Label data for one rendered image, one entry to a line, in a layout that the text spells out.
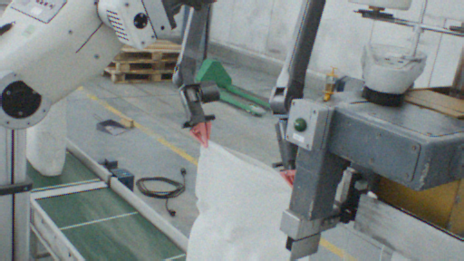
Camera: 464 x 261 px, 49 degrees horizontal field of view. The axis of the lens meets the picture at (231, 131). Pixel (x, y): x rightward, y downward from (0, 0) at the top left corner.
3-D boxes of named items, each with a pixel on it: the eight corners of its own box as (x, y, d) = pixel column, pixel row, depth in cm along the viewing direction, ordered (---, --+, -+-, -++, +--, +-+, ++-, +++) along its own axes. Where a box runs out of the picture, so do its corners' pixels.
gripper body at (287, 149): (314, 162, 137) (309, 135, 137) (288, 167, 130) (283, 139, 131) (297, 165, 142) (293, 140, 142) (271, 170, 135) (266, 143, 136)
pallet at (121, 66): (89, 58, 696) (90, 47, 691) (164, 58, 773) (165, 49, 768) (118, 72, 636) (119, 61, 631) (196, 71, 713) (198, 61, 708)
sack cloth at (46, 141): (9, 149, 301) (10, 26, 279) (46, 145, 314) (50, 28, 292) (34, 179, 266) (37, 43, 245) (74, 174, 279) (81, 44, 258)
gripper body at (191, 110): (217, 119, 164) (209, 99, 167) (191, 121, 158) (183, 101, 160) (207, 128, 169) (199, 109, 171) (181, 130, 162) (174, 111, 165)
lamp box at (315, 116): (285, 139, 109) (292, 99, 106) (298, 137, 112) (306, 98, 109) (310, 151, 103) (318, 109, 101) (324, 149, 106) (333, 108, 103)
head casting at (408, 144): (285, 208, 117) (309, 82, 108) (351, 190, 132) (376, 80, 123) (397, 276, 95) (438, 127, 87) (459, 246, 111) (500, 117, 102)
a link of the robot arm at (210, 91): (173, 76, 171) (179, 69, 163) (204, 71, 175) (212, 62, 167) (182, 111, 170) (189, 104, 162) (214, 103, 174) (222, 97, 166)
